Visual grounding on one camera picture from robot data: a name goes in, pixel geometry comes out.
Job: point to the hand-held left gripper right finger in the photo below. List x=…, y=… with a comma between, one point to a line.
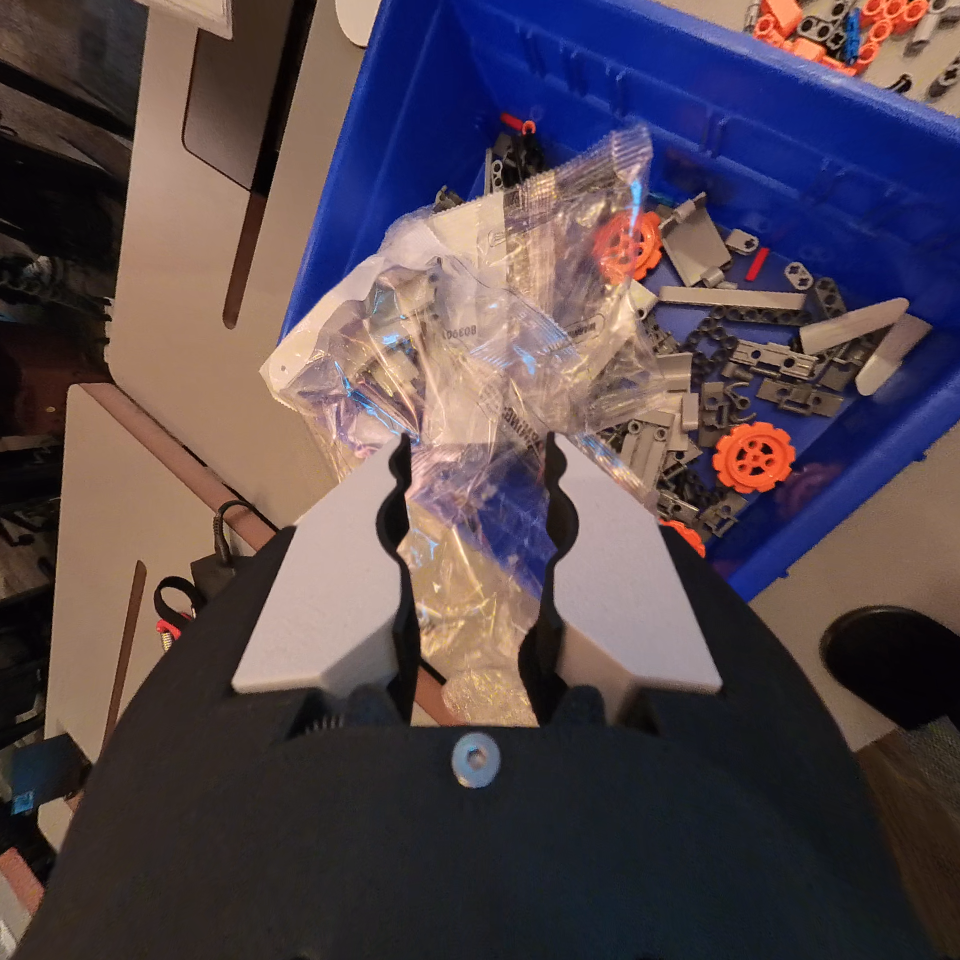
x=630, y=600

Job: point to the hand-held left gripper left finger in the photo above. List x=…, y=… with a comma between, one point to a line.
x=322, y=600

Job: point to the clear plastic bag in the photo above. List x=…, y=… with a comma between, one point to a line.
x=480, y=540

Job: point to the blue plastic bin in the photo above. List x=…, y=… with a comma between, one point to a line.
x=750, y=135

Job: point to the orange gear wheel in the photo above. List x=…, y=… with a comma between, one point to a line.
x=752, y=457
x=628, y=244
x=686, y=534

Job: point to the black power adapter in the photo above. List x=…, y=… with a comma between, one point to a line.
x=214, y=574

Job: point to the clear bag with grey parts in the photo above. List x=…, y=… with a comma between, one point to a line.
x=375, y=352

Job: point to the pile of grey building pieces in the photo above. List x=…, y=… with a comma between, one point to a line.
x=780, y=364

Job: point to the clear bag with orange gear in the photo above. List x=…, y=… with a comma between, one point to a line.
x=570, y=300

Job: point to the long light grey beam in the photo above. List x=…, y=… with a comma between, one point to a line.
x=731, y=298

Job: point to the blue and black device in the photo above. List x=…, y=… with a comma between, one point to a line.
x=37, y=772

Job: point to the light grey blade panel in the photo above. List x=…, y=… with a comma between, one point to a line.
x=896, y=356
x=851, y=324

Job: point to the red axle pin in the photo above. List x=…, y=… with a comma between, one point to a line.
x=514, y=120
x=759, y=264

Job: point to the grey flat panel piece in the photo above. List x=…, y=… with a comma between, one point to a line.
x=697, y=244

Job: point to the short dark grey beam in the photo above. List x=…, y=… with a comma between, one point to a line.
x=827, y=295

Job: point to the light grey round connector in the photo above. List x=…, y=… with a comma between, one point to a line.
x=799, y=274

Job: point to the light grey pin connector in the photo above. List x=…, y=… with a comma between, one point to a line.
x=742, y=240

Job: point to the heap of orange connector pieces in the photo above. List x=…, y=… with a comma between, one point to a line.
x=885, y=15

